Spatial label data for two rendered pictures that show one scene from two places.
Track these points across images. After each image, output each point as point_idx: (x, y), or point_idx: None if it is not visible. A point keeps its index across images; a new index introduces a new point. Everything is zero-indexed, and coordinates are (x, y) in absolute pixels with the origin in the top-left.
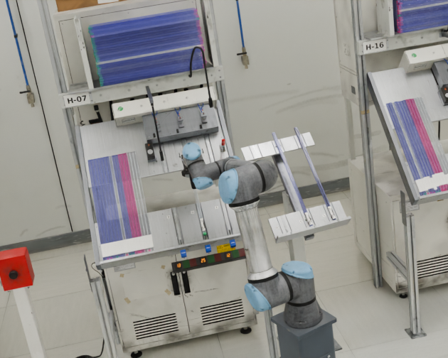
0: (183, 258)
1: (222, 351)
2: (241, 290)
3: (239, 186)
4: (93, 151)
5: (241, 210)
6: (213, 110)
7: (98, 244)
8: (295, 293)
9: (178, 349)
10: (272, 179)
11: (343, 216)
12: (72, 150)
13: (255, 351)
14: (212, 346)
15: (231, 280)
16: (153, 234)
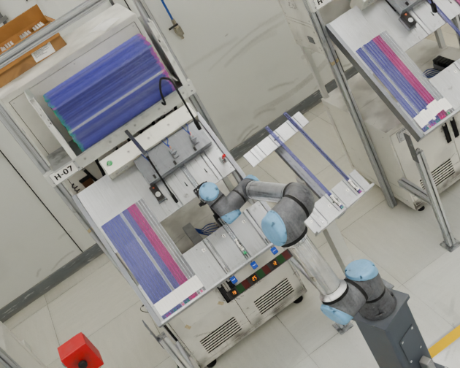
0: None
1: (288, 328)
2: (284, 271)
3: (287, 228)
4: (101, 215)
5: (296, 247)
6: None
7: (151, 305)
8: (369, 293)
9: (246, 342)
10: (312, 204)
11: (364, 183)
12: (79, 218)
13: (317, 317)
14: (277, 328)
15: None
16: (198, 273)
